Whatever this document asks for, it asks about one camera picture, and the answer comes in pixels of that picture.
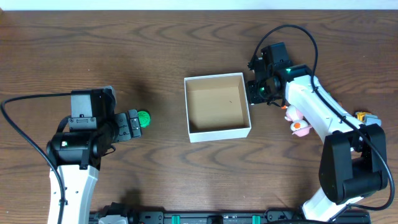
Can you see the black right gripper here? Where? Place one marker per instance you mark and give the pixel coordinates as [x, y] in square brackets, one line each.
[253, 97]

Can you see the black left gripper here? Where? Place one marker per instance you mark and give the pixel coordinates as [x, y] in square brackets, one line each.
[125, 126]

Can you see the yellow grey toy truck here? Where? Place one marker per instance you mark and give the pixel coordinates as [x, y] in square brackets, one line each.
[368, 118]

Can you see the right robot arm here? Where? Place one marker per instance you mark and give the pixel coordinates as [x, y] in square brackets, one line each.
[353, 169]

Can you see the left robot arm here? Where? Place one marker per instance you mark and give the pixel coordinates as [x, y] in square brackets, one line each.
[76, 150]

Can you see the green ribbed round toy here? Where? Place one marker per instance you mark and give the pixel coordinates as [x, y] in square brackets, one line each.
[144, 118]

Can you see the white cardboard box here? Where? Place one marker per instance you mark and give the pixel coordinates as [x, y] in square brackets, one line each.
[217, 107]

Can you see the pink white plush toy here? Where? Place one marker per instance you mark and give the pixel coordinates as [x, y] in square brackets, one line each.
[298, 126]

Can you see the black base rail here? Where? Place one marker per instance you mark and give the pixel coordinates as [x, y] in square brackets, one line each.
[119, 213]

